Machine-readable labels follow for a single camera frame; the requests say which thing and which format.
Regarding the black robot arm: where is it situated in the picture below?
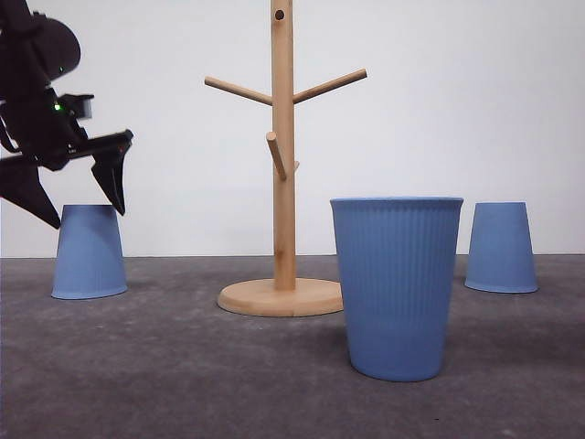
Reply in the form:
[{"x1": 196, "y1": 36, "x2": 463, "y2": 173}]
[{"x1": 0, "y1": 0, "x2": 134, "y2": 229}]

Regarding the blue ribbed cup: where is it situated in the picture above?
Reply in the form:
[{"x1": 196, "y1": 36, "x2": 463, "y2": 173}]
[{"x1": 330, "y1": 197, "x2": 464, "y2": 382}]

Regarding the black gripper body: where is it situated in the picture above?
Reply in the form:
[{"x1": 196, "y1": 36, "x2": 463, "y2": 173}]
[{"x1": 0, "y1": 87, "x2": 134, "y2": 171}]

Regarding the wooden mug tree stand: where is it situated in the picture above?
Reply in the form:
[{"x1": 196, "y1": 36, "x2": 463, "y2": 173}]
[{"x1": 204, "y1": 0, "x2": 367, "y2": 318}]

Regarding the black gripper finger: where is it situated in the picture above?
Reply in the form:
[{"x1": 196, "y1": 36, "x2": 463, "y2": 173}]
[
  {"x1": 89, "y1": 130, "x2": 134, "y2": 216},
  {"x1": 0, "y1": 156, "x2": 61, "y2": 229}
]

